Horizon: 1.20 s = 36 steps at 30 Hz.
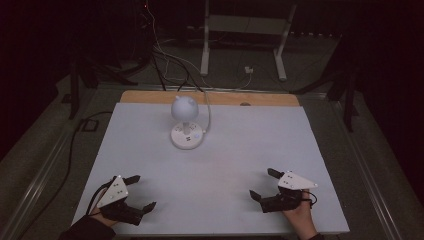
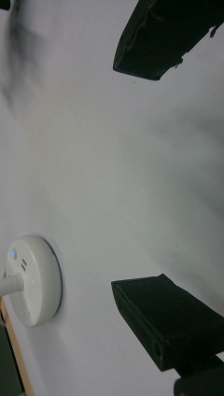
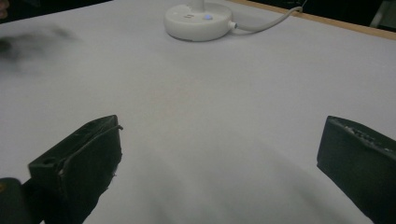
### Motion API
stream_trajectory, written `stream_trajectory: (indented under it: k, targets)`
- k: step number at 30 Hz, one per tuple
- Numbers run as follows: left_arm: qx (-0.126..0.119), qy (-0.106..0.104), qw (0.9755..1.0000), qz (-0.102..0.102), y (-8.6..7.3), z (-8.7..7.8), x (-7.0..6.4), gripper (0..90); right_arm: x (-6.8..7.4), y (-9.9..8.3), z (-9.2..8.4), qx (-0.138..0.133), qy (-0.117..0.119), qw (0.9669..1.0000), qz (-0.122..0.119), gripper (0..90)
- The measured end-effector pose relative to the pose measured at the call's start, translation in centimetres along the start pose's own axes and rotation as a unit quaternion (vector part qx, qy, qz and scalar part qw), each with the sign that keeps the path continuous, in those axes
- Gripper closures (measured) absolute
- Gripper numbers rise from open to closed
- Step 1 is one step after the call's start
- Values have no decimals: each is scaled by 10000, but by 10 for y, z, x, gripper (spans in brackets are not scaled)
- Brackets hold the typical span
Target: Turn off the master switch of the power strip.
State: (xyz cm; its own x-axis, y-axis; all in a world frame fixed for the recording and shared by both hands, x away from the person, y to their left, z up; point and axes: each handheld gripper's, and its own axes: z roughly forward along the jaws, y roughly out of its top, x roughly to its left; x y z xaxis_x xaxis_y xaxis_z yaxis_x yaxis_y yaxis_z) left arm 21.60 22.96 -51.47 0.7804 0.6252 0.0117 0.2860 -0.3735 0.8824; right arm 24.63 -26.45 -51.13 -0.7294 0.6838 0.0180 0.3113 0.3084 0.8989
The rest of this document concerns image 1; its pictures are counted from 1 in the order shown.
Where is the person's right hand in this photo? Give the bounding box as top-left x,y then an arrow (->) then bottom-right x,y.
281,188 -> 318,234

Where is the bundle of black cables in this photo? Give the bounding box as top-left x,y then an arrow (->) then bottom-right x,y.
150,44 -> 205,93

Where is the black floor cable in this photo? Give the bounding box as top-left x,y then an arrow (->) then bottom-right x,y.
14,110 -> 114,240

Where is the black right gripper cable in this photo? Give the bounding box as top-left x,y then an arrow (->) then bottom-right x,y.
299,191 -> 319,210

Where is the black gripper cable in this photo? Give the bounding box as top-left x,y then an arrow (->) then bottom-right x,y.
85,177 -> 117,216
299,191 -> 319,210

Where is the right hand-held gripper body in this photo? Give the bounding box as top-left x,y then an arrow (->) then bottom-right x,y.
259,170 -> 319,214

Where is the black tripod stand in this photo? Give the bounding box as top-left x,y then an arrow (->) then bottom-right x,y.
289,35 -> 362,133
67,54 -> 140,121

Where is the white lamp cable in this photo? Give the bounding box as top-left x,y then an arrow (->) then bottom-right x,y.
199,89 -> 213,135

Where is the white round table lamp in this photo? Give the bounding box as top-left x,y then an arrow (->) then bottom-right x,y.
170,95 -> 205,151

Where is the wooden table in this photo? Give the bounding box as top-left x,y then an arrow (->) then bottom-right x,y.
119,89 -> 301,108

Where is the black floor socket box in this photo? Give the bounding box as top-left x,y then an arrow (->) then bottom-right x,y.
80,118 -> 100,132

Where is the grey metal stand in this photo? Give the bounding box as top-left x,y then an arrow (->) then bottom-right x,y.
199,0 -> 298,82

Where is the metal floor rail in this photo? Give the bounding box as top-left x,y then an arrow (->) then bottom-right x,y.
328,98 -> 424,240
0,87 -> 98,240

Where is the person's left hand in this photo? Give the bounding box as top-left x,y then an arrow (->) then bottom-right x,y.
89,205 -> 118,228

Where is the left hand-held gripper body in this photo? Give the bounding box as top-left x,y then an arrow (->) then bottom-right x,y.
95,174 -> 148,227

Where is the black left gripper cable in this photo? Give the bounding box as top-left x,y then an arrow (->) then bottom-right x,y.
85,177 -> 117,216

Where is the thin white cable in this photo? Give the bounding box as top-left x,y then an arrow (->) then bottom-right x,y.
145,1 -> 209,88

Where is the white table mat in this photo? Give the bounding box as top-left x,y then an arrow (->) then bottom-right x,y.
71,101 -> 351,237

